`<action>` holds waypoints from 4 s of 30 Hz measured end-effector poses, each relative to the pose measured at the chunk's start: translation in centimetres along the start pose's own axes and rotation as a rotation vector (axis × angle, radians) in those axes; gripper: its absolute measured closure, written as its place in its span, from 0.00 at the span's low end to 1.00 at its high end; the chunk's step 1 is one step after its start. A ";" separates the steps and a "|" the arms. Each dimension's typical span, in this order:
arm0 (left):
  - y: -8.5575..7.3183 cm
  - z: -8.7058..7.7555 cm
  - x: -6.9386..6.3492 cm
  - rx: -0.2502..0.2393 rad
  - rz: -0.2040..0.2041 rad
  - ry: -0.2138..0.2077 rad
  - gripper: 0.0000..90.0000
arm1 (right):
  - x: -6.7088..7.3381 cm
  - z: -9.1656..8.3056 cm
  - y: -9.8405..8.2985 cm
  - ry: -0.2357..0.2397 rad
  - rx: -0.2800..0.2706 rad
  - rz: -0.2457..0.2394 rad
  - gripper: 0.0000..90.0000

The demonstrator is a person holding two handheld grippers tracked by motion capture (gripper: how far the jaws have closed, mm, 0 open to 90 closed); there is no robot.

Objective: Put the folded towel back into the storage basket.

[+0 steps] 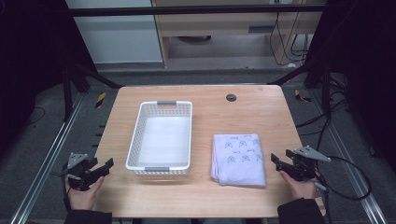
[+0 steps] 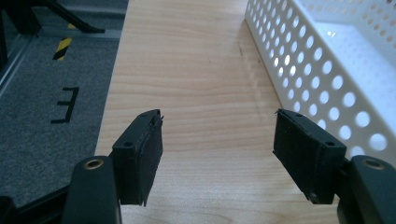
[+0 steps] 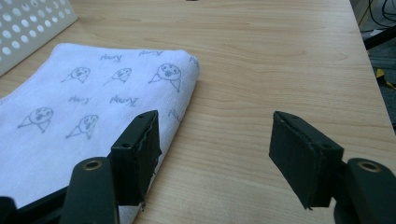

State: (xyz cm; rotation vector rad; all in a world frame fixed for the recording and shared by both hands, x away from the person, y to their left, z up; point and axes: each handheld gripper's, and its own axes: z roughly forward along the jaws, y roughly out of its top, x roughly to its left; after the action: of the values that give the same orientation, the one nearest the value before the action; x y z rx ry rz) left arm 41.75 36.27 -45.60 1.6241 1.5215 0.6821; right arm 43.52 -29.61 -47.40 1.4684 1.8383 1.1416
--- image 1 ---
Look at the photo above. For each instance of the black metal stand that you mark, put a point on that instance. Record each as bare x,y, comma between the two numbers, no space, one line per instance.
77,77
317,77

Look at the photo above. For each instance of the white plastic basket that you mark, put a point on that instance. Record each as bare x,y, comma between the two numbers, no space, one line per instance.
163,140

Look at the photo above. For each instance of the black horizontal frame bar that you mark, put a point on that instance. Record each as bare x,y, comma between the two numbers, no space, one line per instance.
186,10

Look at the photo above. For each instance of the person's right hand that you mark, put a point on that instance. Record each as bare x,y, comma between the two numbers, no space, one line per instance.
300,188

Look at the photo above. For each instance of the white cabinet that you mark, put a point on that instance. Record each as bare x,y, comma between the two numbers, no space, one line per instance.
118,37

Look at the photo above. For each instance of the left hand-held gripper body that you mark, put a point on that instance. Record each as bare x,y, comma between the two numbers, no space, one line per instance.
79,174

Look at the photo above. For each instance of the light wooden desk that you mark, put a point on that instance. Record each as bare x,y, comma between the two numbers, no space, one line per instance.
218,23

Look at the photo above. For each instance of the yellow black tape marker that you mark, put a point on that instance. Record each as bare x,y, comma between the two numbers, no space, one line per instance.
301,96
100,100

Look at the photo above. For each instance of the aluminium floor rail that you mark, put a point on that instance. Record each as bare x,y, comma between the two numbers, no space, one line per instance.
46,158
348,152

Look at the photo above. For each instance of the person's left hand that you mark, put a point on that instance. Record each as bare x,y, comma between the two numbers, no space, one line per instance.
84,196

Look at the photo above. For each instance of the white printed towel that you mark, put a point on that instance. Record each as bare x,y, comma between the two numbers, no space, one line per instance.
238,160

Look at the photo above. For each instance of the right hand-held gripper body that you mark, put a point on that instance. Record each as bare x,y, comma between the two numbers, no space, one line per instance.
303,166

